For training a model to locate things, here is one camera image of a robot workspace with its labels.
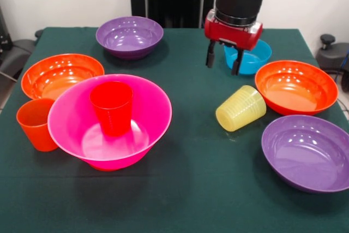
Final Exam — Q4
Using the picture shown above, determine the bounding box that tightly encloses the large orange bowl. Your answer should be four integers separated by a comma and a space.
255, 59, 339, 116
21, 53, 105, 100

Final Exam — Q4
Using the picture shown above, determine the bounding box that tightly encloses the large pink bowl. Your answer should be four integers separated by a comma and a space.
47, 74, 173, 172

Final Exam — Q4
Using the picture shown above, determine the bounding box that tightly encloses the black side stand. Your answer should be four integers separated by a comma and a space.
0, 6, 31, 81

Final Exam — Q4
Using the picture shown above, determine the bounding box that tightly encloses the blue bowl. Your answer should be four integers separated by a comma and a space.
224, 39, 273, 76

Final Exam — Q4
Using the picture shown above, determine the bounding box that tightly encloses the black pedestal leg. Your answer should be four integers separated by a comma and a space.
10, 29, 44, 63
316, 34, 349, 71

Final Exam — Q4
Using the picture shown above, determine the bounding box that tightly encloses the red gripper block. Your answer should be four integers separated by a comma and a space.
204, 9, 264, 76

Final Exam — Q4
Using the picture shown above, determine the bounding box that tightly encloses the yellow cup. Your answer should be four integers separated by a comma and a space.
215, 85, 267, 132

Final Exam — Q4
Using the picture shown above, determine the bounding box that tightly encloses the purple bowl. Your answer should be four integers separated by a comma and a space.
261, 115, 349, 194
95, 16, 164, 61

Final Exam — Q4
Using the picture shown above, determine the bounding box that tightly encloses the dark green tablecloth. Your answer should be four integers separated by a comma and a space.
0, 27, 349, 233

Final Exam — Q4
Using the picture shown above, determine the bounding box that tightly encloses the orange cup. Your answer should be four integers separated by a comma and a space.
16, 98, 59, 153

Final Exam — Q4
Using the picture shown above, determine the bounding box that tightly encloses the red cup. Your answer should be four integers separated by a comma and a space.
89, 81, 134, 138

